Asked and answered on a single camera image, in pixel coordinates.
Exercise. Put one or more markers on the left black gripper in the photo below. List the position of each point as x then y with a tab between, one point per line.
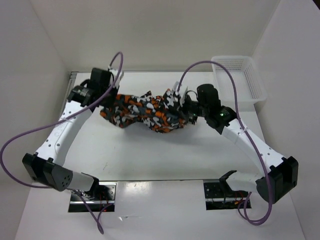
114	90

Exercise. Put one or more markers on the aluminium table edge rail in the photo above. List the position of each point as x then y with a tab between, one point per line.
71	83

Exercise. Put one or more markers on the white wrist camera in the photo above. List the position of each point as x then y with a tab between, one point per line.
116	77
179	91

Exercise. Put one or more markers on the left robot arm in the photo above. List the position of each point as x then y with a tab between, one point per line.
46	165

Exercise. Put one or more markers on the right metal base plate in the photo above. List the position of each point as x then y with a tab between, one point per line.
216	199

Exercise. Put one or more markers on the white plastic basket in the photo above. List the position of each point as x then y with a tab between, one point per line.
249	86

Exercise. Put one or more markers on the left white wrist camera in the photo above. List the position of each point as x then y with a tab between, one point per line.
116	77

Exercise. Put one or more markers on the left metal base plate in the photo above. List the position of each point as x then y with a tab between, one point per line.
102	202

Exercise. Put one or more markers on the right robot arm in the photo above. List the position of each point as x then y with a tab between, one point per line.
277	174

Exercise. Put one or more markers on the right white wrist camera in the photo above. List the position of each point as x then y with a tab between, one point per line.
179	91

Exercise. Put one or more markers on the orange camouflage shorts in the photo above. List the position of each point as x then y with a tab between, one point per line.
161	113

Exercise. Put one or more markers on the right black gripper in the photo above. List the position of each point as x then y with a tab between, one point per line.
189	97

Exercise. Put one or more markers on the metal base plate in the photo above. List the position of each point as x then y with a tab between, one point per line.
216	199
102	202

